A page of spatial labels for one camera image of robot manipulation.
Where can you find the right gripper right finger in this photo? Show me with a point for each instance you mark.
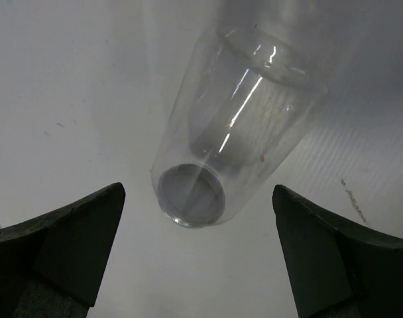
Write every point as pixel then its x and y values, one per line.
pixel 336 267

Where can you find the clear bottle without cap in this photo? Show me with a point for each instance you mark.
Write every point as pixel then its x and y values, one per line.
pixel 246 100

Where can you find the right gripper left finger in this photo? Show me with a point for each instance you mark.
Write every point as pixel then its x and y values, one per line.
pixel 53 265

